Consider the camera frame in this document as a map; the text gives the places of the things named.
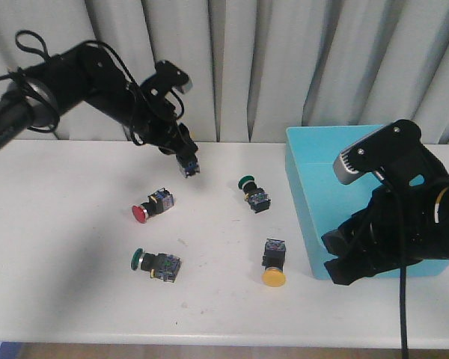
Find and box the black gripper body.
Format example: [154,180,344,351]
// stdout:
[127,85,178,146]
[352,179,449,260]

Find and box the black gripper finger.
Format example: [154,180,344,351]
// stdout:
[324,253,400,285]
[156,138,180,156]
[172,123,198,157]
[321,216,370,257]

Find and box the yellow button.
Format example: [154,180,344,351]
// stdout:
[176,154,200,178]
[261,239,286,287]

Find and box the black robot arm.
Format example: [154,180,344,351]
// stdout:
[322,178,449,285]
[0,40,200,177]

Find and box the blue plastic box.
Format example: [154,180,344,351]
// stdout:
[285,125,449,280]

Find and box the red button left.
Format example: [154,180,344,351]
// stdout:
[132,188,174,224]

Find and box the green button upper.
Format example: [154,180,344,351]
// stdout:
[237,175,271,213]

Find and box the green button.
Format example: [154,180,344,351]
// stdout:
[237,175,271,213]
[130,248,182,283]

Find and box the grey pleated curtain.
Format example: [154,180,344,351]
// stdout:
[0,1,449,144]

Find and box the green button lower left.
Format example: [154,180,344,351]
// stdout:
[130,248,182,283]

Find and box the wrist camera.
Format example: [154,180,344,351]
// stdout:
[140,60,192,99]
[333,119,421,185]

